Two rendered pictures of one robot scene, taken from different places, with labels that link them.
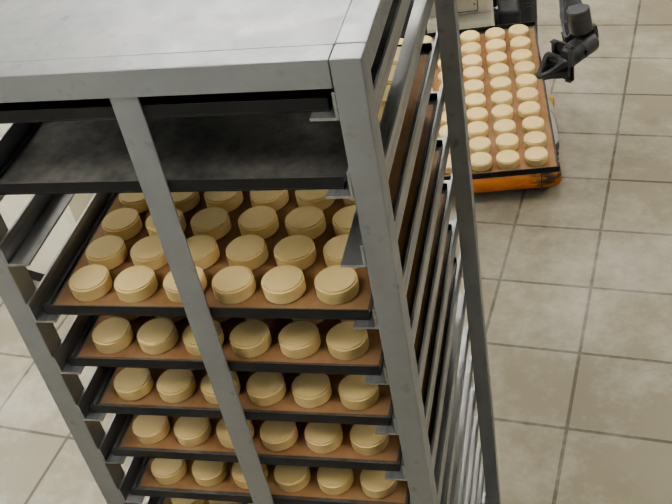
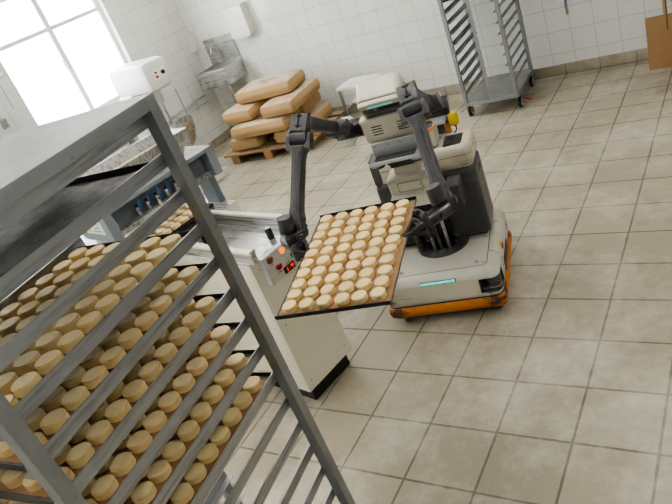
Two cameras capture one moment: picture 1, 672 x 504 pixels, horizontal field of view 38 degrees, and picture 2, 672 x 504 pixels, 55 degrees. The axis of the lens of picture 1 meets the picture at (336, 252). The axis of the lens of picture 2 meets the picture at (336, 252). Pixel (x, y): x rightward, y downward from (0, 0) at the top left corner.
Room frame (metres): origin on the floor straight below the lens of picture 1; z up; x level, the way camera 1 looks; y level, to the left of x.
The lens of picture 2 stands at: (0.07, -0.82, 2.01)
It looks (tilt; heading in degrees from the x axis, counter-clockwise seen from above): 27 degrees down; 14
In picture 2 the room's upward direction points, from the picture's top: 22 degrees counter-clockwise
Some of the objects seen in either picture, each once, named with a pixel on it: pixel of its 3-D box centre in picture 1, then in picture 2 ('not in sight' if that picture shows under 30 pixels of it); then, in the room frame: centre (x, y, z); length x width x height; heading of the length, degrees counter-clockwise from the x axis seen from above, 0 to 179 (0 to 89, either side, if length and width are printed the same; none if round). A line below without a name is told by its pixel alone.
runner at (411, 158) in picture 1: (403, 151); (117, 309); (1.08, -0.12, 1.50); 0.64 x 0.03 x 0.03; 161
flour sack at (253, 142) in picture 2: not in sight; (260, 131); (6.97, 1.21, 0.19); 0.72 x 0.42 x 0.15; 157
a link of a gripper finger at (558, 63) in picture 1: (549, 73); (414, 232); (2.07, -0.61, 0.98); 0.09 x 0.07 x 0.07; 124
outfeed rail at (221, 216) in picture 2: not in sight; (178, 212); (3.27, 0.75, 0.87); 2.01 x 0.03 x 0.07; 53
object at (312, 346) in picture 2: not in sight; (259, 303); (2.79, 0.34, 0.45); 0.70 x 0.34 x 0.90; 53
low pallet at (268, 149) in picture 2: not in sight; (285, 137); (6.86, 0.93, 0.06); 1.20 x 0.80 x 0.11; 67
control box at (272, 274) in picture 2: not in sight; (282, 257); (2.57, 0.05, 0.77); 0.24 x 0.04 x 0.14; 143
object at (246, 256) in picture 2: not in sight; (137, 240); (3.04, 0.92, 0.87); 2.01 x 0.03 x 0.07; 53
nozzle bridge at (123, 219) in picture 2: not in sight; (157, 205); (3.09, 0.75, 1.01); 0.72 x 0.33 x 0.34; 143
